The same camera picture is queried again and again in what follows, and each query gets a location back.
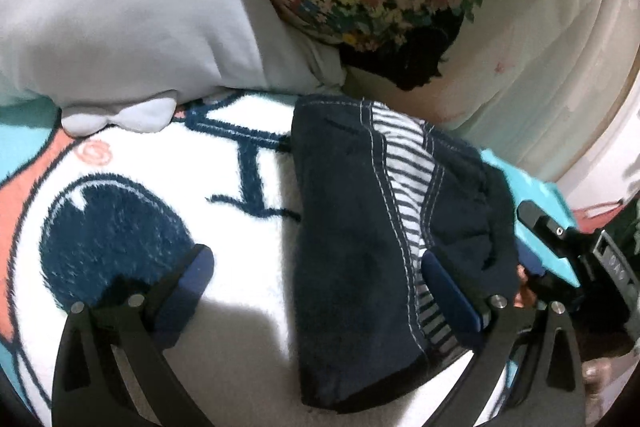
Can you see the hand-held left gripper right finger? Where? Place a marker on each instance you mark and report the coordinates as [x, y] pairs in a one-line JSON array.
[[452, 294]]

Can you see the striped pants with navy patches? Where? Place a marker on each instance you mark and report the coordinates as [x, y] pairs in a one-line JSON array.
[[360, 227]]

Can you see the teal star printed blanket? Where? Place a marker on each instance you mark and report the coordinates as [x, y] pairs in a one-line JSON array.
[[150, 157]]

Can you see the white plush pillow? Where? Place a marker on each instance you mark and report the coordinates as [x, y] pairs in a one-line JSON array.
[[125, 7]]

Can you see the beige sofa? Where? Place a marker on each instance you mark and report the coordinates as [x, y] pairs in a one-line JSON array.
[[575, 82]]

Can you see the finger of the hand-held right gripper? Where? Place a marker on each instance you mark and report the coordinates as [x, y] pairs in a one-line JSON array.
[[550, 229], [550, 289]]

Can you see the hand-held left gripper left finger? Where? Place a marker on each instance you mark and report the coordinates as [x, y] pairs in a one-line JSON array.
[[196, 268]]

